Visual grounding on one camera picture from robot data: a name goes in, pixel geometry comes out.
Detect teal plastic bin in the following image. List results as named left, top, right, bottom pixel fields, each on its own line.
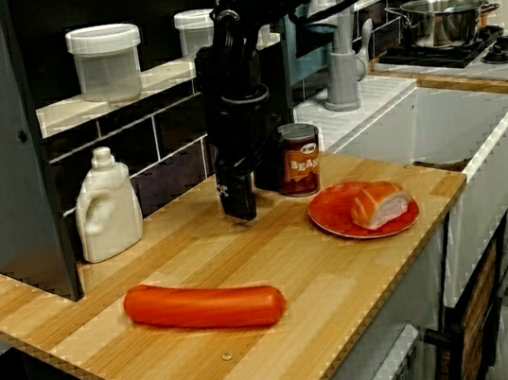
left=277, top=0, right=377, bottom=86

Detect large clear white-lidded jar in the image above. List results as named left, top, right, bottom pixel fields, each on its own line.
left=64, top=19, right=150, bottom=108

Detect black stove grate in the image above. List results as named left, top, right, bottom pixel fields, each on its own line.
left=375, top=23, right=508, bottom=82

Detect white detergent bottle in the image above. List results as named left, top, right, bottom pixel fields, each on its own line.
left=64, top=141, right=149, bottom=266

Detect small clear white-lidded jar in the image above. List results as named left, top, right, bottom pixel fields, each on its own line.
left=172, top=7, right=221, bottom=63

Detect steel cooking pot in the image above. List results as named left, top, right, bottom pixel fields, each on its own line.
left=383, top=0, right=506, bottom=58

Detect grey toy faucet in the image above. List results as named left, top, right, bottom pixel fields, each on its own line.
left=308, top=0, right=375, bottom=116

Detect grey faucet lever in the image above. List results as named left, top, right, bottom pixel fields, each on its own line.
left=350, top=17, right=384, bottom=82

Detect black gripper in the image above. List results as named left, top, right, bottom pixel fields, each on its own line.
left=200, top=85, right=295, bottom=229

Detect brown beans can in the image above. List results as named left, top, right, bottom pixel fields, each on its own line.
left=272, top=118, right=330, bottom=201

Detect salmon sushi toy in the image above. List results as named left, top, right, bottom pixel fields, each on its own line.
left=346, top=175, right=419, bottom=234

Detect dark grey shelf unit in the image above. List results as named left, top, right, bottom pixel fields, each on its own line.
left=0, top=0, right=326, bottom=314

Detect red plate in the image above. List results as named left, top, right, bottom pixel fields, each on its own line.
left=304, top=172, right=424, bottom=249

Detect red toy sausage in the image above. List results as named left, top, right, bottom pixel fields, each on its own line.
left=120, top=264, right=291, bottom=347

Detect white toy sink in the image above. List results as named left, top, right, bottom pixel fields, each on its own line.
left=289, top=52, right=508, bottom=333

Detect wood front oven door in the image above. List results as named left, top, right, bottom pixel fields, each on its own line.
left=419, top=214, right=508, bottom=380

